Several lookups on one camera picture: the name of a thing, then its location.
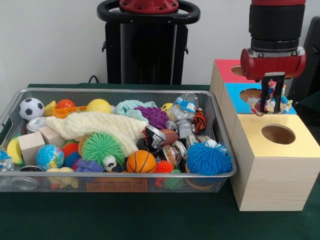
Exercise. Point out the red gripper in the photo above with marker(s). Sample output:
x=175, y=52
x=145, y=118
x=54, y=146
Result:
x=272, y=65

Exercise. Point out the blue puffer toy with eyes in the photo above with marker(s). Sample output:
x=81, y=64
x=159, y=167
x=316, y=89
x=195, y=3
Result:
x=207, y=158

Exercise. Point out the cream knitted cloth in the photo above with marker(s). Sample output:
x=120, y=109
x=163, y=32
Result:
x=100, y=123

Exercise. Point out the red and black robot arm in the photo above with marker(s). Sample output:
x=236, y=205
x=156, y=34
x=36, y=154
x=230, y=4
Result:
x=275, y=22

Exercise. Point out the wooden box with three holes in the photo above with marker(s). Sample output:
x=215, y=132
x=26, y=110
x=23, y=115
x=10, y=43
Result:
x=275, y=180

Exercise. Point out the silver mesh bin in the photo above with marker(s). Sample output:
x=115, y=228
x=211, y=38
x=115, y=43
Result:
x=175, y=185

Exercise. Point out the dark green table cloth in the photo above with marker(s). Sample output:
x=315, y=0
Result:
x=150, y=220
x=312, y=106

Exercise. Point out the black monitor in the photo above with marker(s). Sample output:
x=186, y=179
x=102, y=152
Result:
x=313, y=57

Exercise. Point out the brown toy football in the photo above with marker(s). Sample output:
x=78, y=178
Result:
x=170, y=136

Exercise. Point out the purple spiky ball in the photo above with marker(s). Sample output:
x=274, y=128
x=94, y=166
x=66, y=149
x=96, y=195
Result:
x=152, y=116

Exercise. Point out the orange toy basketball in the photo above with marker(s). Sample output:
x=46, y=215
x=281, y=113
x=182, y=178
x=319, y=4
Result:
x=141, y=161

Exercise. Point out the plain yellow ball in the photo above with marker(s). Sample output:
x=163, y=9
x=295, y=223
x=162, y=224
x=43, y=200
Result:
x=98, y=105

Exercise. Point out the globe print ball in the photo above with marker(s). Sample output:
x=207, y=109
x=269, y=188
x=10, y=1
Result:
x=50, y=157

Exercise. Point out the black and white soccer ball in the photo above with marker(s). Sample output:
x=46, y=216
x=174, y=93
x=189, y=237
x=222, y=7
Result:
x=31, y=108

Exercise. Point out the pale wooden cube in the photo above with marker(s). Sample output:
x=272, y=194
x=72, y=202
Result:
x=31, y=147

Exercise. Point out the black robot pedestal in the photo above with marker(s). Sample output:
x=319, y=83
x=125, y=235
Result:
x=147, y=50

